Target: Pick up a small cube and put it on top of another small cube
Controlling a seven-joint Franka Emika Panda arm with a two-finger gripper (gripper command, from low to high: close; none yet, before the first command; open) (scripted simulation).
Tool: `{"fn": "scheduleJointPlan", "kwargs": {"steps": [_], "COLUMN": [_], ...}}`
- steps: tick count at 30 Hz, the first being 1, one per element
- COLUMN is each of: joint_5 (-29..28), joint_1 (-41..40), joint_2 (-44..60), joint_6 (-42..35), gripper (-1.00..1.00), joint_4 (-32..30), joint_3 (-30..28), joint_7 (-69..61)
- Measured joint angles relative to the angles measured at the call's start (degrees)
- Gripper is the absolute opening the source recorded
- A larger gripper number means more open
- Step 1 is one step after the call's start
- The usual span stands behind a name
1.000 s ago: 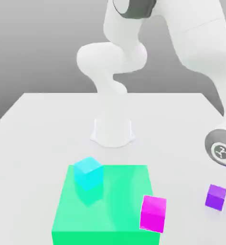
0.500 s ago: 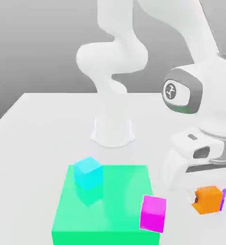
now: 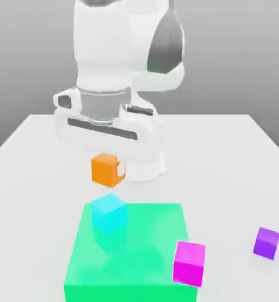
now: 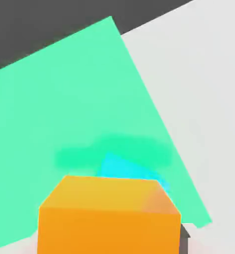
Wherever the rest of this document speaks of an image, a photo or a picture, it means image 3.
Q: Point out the large green box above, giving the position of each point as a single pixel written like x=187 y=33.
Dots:
x=134 y=264

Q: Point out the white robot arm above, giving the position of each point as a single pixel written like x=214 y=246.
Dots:
x=101 y=47

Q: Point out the small orange cube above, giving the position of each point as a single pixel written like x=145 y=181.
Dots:
x=103 y=169

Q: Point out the small purple cube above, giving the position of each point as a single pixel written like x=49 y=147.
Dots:
x=266 y=244

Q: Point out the small cyan cube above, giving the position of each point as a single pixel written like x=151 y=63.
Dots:
x=108 y=214

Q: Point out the small magenta cube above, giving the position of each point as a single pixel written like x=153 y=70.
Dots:
x=188 y=264

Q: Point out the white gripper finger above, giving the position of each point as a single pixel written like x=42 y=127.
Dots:
x=121 y=168

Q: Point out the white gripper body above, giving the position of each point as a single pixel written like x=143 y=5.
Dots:
x=82 y=135

